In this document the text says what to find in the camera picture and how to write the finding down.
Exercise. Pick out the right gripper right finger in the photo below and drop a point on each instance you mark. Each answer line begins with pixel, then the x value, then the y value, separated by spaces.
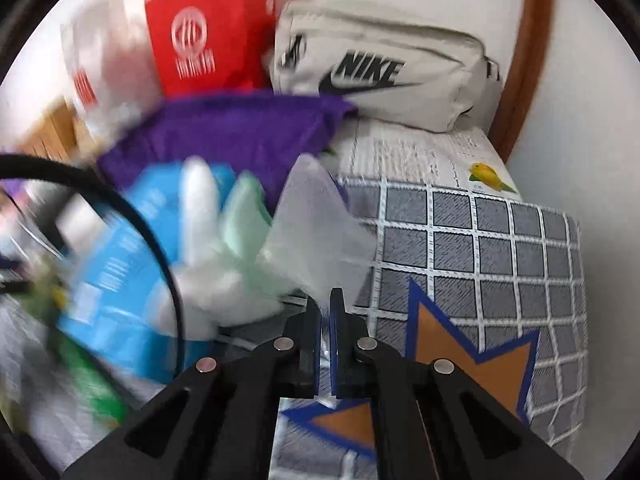
pixel 432 421

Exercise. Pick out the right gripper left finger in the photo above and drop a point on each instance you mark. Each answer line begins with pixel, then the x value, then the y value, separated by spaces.
pixel 217 419

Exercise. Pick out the clear small plastic bag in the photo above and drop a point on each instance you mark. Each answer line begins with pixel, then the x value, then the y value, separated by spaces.
pixel 314 243

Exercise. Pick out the grey checked blanket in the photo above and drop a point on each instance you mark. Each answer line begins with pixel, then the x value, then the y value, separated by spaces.
pixel 489 283

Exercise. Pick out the purple fleece towel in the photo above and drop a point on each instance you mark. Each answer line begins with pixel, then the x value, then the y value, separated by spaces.
pixel 259 132

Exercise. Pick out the beige Nike waist bag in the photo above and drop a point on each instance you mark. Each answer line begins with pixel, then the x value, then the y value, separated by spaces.
pixel 391 65

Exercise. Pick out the white Miniso plastic bag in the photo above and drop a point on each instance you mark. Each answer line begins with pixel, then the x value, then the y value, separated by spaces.
pixel 109 60

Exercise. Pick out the red paper shopping bag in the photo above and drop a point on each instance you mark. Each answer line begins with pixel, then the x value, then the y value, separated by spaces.
pixel 206 45

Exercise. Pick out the brown wooden door frame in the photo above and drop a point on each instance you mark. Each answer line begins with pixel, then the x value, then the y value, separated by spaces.
pixel 529 54

